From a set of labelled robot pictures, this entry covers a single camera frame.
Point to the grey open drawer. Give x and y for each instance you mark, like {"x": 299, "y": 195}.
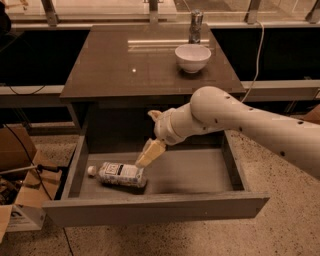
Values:
{"x": 199, "y": 179}

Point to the white ceramic bowl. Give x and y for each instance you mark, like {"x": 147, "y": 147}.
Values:
{"x": 191, "y": 58}

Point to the white rod with black tip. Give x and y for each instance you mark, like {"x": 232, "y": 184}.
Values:
{"x": 36, "y": 167}

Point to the clear plastic bottle white cap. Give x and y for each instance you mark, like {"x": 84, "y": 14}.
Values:
{"x": 118, "y": 174}

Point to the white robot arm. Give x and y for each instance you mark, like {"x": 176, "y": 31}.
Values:
{"x": 211, "y": 109}

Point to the brown cardboard box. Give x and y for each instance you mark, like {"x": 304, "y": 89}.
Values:
{"x": 23, "y": 193}

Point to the grey cabinet with glossy top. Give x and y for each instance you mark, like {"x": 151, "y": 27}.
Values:
{"x": 122, "y": 66}

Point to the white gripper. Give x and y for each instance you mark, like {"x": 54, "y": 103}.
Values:
{"x": 162, "y": 128}

